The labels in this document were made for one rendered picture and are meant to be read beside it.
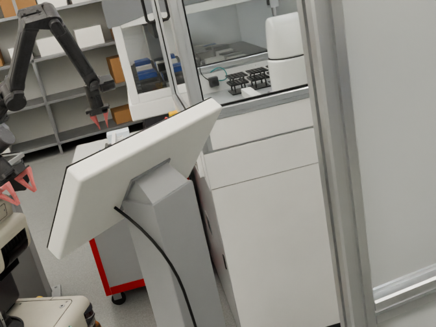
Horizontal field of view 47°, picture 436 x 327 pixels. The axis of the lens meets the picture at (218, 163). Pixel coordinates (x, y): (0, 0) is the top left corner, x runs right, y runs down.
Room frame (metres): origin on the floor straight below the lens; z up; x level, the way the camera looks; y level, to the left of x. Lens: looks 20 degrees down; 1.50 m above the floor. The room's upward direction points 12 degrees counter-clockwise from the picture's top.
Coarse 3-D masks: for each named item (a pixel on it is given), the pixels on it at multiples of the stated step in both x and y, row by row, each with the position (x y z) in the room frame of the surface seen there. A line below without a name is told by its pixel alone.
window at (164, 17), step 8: (160, 0) 2.26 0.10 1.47; (160, 8) 2.37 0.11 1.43; (168, 8) 1.99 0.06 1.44; (160, 16) 2.48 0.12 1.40; (168, 16) 2.06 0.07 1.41; (160, 24) 2.60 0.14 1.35; (168, 24) 2.14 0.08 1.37; (168, 32) 2.24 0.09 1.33; (168, 40) 2.33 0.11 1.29; (168, 48) 2.44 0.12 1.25; (176, 48) 2.00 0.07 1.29; (168, 56) 2.57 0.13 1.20; (176, 56) 2.08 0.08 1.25; (176, 64) 2.17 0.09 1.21; (176, 72) 2.26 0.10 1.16; (176, 80) 2.37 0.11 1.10; (176, 88) 2.48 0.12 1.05; (184, 88) 2.05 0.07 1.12; (184, 96) 2.13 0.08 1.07; (184, 104) 2.23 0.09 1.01
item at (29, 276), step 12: (12, 204) 2.40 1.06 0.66; (24, 252) 2.39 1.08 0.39; (36, 252) 2.55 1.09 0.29; (24, 264) 2.39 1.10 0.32; (36, 264) 2.42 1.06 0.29; (24, 276) 2.38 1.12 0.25; (36, 276) 2.40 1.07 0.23; (24, 288) 2.38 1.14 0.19; (36, 288) 2.39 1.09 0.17; (48, 288) 2.51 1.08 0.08; (60, 288) 2.61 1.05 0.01
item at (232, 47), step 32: (192, 0) 1.73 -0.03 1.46; (224, 0) 1.74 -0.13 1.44; (256, 0) 1.76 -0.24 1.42; (288, 0) 1.77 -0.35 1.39; (192, 32) 1.73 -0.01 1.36; (224, 32) 1.74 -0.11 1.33; (256, 32) 1.76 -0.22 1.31; (288, 32) 1.77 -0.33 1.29; (224, 64) 1.74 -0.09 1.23; (256, 64) 1.75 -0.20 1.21; (288, 64) 1.77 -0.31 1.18; (224, 96) 1.74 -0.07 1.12
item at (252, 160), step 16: (256, 144) 1.73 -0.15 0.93; (272, 144) 1.74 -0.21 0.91; (288, 144) 1.74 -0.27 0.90; (304, 144) 1.75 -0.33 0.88; (208, 160) 1.71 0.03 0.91; (224, 160) 1.72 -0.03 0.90; (240, 160) 1.72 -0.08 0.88; (256, 160) 1.73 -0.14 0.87; (272, 160) 1.74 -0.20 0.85; (288, 160) 1.74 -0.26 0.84; (304, 160) 1.75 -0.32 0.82; (208, 176) 1.71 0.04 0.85; (224, 176) 1.71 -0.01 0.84; (240, 176) 1.72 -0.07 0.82; (256, 176) 1.73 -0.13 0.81
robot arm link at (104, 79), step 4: (104, 76) 2.19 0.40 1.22; (108, 76) 2.19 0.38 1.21; (92, 80) 2.10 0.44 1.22; (96, 80) 2.11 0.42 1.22; (100, 80) 2.17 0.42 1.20; (104, 80) 2.17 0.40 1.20; (108, 80) 2.17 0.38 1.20; (112, 80) 2.18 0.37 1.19; (92, 84) 2.11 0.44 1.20; (96, 84) 2.12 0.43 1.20; (100, 84) 2.15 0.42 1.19; (104, 84) 2.18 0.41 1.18; (108, 84) 2.18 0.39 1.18; (112, 84) 2.19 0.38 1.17; (92, 88) 2.12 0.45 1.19; (96, 88) 2.13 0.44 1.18; (104, 88) 2.18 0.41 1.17; (108, 88) 2.19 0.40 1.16; (112, 88) 2.20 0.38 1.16
